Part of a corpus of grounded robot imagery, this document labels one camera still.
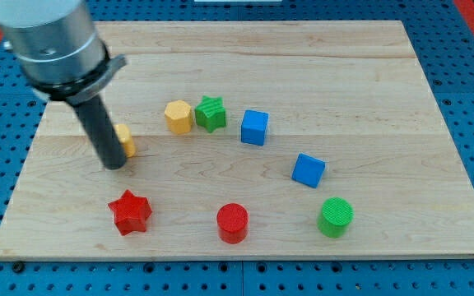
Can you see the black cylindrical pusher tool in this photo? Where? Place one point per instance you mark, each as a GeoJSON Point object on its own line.
{"type": "Point", "coordinates": [96, 122]}

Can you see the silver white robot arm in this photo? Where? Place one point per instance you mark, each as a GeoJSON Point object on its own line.
{"type": "Point", "coordinates": [64, 59]}

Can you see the red star block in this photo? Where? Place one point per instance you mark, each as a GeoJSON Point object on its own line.
{"type": "Point", "coordinates": [130, 213]}

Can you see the yellow hexagon block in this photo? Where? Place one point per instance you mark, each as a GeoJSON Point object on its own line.
{"type": "Point", "coordinates": [179, 117]}

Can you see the green star block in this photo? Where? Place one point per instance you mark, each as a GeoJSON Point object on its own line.
{"type": "Point", "coordinates": [210, 113]}

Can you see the yellow block behind tool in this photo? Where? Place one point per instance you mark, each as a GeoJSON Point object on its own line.
{"type": "Point", "coordinates": [125, 138]}

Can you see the red cylinder block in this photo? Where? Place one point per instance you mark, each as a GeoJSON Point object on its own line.
{"type": "Point", "coordinates": [232, 223]}

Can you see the light wooden board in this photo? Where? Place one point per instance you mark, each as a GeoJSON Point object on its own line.
{"type": "Point", "coordinates": [350, 93]}

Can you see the blue cube upper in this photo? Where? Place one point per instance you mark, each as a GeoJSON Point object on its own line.
{"type": "Point", "coordinates": [254, 127]}

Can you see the blue cube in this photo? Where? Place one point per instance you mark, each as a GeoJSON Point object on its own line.
{"type": "Point", "coordinates": [308, 170]}
{"type": "Point", "coordinates": [254, 127]}

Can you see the blue cube lower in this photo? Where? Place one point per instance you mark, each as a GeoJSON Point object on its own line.
{"type": "Point", "coordinates": [308, 170]}

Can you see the green cylinder block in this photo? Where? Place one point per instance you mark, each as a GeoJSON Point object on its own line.
{"type": "Point", "coordinates": [335, 216]}

